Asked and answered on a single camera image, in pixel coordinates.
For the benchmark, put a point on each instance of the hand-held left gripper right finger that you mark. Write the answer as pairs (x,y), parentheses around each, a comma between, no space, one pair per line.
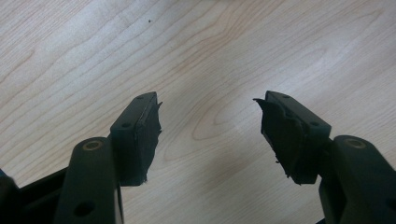
(295,137)

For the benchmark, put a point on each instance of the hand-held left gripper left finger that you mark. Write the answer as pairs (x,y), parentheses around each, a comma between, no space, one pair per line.
(134,146)

